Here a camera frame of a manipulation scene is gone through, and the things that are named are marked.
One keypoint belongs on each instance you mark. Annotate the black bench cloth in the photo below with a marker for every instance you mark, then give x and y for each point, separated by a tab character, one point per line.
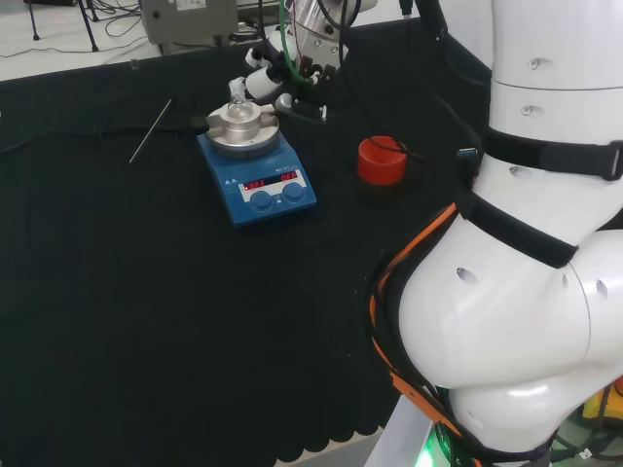
146	292

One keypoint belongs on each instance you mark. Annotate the small metal clip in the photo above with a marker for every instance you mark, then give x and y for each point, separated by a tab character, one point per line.
135	64

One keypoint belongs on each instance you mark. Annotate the heater with blue base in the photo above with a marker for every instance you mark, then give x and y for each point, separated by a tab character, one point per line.
258	170

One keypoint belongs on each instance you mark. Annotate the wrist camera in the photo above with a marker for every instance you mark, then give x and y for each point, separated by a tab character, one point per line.
311	104

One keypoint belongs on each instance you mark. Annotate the grey equipment box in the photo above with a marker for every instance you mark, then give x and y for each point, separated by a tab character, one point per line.
190	22

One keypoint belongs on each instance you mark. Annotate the clear round-bottom flask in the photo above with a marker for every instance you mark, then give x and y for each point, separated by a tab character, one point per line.
239	109

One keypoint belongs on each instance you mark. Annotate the black tripod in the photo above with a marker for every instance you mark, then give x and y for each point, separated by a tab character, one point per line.
89	24

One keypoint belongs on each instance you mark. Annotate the pale board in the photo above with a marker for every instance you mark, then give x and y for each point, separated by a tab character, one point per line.
406	433

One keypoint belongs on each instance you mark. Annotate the yellow box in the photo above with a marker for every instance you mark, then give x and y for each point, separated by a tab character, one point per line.
596	406

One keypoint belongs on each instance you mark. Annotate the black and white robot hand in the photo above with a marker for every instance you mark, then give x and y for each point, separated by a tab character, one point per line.
263	82

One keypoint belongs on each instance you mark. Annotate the glass rod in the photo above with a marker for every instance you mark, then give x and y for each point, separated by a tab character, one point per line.
150	131

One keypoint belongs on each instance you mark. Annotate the red stop button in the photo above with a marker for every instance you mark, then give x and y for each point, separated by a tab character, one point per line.
382	160

